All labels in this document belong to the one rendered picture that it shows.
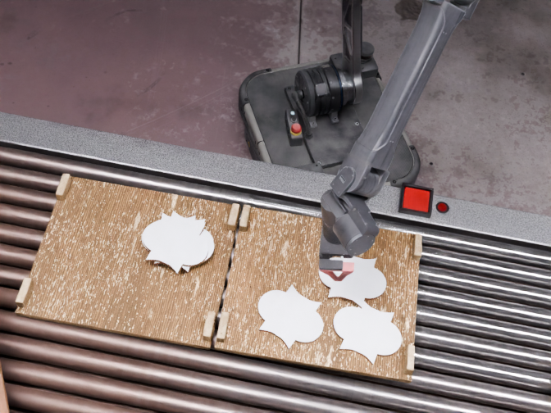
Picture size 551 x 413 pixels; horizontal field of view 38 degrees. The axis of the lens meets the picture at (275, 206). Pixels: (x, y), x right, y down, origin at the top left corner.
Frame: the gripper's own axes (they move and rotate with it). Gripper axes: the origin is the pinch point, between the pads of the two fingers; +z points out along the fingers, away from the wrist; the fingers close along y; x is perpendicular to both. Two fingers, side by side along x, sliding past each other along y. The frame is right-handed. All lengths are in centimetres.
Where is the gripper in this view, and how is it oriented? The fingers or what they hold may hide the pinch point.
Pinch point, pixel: (339, 258)
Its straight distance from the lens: 163.8
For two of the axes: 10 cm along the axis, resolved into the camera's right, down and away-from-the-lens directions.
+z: 1.0, 6.1, 7.9
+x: -9.9, -0.3, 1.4
